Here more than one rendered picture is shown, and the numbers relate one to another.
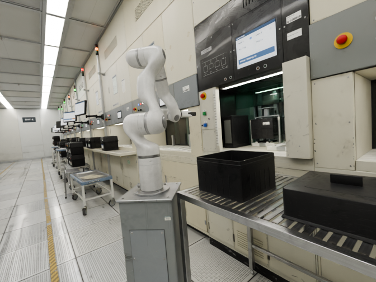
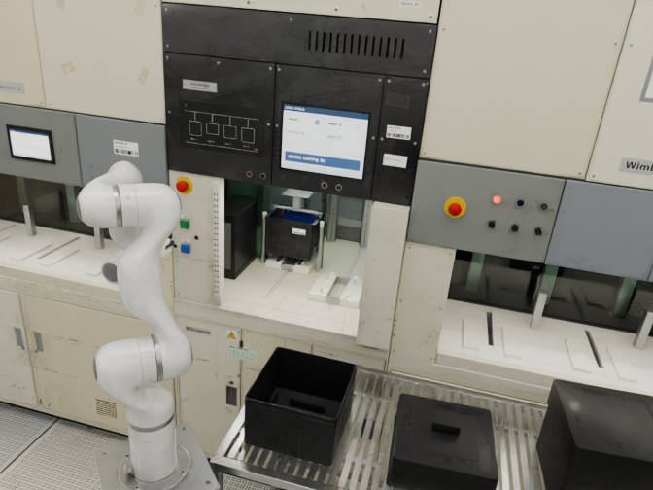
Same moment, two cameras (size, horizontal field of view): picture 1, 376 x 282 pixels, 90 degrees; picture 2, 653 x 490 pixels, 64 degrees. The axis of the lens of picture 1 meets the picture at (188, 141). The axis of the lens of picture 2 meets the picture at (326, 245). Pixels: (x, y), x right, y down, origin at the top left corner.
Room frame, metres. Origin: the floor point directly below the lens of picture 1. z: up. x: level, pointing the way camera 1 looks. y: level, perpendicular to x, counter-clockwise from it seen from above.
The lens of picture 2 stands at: (-0.09, 0.57, 1.94)
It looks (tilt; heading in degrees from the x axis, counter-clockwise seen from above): 23 degrees down; 321
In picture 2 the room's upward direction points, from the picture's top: 5 degrees clockwise
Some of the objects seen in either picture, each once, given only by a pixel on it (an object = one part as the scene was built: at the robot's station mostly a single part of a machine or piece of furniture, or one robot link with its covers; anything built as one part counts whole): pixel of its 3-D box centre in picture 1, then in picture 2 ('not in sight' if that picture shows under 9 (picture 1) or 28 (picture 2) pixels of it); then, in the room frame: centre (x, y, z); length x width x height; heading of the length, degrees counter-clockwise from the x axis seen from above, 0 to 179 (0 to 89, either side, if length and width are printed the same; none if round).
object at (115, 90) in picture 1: (128, 111); not in sight; (3.63, 1.08, 1.50); 1.52 x 0.99 x 3.00; 38
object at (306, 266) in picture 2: (268, 142); (293, 258); (1.75, -0.74, 0.89); 0.22 x 0.21 x 0.04; 128
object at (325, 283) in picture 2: (287, 146); (338, 289); (1.40, -0.74, 0.89); 0.22 x 0.21 x 0.04; 128
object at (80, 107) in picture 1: (89, 111); not in sight; (3.82, 1.91, 1.59); 0.50 x 0.41 x 0.36; 128
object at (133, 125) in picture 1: (141, 135); (135, 381); (1.02, 0.25, 1.07); 0.19 x 0.12 x 0.24; 78
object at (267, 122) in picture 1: (267, 125); (295, 226); (1.75, -0.74, 1.06); 0.24 x 0.20 x 0.32; 38
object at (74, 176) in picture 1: (92, 188); not in sight; (3.05, 1.62, 0.24); 0.97 x 0.52 x 0.48; 40
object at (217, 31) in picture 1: (273, 134); (309, 253); (1.61, -0.73, 0.98); 0.95 x 0.88 x 1.95; 128
